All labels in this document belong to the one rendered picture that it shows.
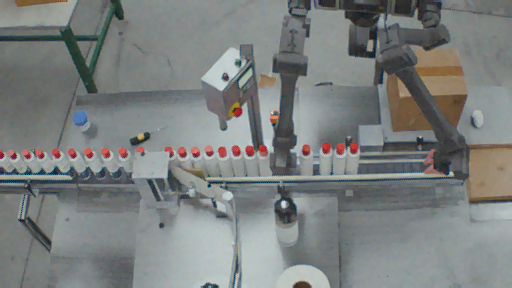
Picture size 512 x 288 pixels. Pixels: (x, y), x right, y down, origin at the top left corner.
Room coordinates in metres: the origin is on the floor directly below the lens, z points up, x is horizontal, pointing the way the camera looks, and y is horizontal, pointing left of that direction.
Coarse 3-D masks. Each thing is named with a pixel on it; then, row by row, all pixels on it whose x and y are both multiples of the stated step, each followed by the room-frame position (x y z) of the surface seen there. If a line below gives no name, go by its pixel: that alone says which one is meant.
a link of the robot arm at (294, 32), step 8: (288, 16) 1.56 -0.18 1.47; (288, 24) 1.43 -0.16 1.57; (296, 24) 1.40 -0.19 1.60; (304, 24) 1.50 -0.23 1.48; (288, 32) 1.28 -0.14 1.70; (296, 32) 1.28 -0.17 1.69; (304, 32) 1.28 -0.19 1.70; (280, 40) 1.26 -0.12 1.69; (288, 40) 1.26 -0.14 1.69; (296, 40) 1.26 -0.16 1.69; (304, 40) 1.25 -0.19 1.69; (280, 48) 1.24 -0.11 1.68; (288, 48) 1.24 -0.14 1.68; (296, 48) 1.23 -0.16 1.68; (280, 56) 1.22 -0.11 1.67; (288, 56) 1.22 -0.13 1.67; (296, 56) 1.21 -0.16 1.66; (280, 64) 1.20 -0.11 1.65; (288, 64) 1.20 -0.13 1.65; (296, 64) 1.19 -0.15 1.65
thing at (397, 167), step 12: (360, 168) 1.21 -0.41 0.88; (372, 168) 1.21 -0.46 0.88; (384, 168) 1.20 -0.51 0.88; (396, 168) 1.19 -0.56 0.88; (408, 168) 1.18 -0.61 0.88; (420, 168) 1.17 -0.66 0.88; (84, 180) 1.33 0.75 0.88; (96, 180) 1.33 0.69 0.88; (108, 180) 1.32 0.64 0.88; (120, 180) 1.31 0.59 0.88; (132, 180) 1.30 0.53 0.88; (204, 180) 1.26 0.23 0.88; (300, 180) 1.20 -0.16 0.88; (312, 180) 1.19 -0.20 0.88; (324, 180) 1.18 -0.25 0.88; (336, 180) 1.18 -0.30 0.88; (348, 180) 1.17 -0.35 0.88; (360, 180) 1.16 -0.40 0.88; (372, 180) 1.15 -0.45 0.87
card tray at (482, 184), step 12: (468, 144) 1.26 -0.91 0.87; (480, 144) 1.25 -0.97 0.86; (492, 144) 1.24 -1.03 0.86; (504, 144) 1.23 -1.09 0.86; (480, 156) 1.21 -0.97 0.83; (492, 156) 1.20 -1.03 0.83; (504, 156) 1.19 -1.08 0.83; (480, 168) 1.15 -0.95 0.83; (492, 168) 1.14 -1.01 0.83; (504, 168) 1.13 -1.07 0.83; (468, 180) 1.10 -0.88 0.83; (480, 180) 1.09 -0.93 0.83; (492, 180) 1.08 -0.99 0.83; (504, 180) 1.07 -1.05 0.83; (468, 192) 1.05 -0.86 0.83; (480, 192) 1.04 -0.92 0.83; (492, 192) 1.02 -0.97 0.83; (504, 192) 1.01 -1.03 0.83
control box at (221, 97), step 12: (228, 60) 1.38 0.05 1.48; (216, 72) 1.34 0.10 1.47; (228, 72) 1.33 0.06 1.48; (240, 72) 1.33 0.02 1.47; (204, 84) 1.31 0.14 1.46; (216, 84) 1.29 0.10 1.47; (228, 84) 1.28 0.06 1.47; (252, 84) 1.36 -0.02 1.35; (204, 96) 1.32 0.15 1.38; (216, 96) 1.28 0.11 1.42; (228, 96) 1.27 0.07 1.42; (216, 108) 1.29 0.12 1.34; (228, 108) 1.26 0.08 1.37; (228, 120) 1.26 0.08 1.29
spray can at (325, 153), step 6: (324, 144) 1.23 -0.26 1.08; (324, 150) 1.21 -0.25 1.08; (330, 150) 1.22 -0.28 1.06; (324, 156) 1.20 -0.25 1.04; (330, 156) 1.20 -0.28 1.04; (324, 162) 1.20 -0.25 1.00; (330, 162) 1.20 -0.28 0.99; (324, 168) 1.20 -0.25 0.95; (330, 168) 1.20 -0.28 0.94; (324, 174) 1.20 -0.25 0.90; (330, 174) 1.20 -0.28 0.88
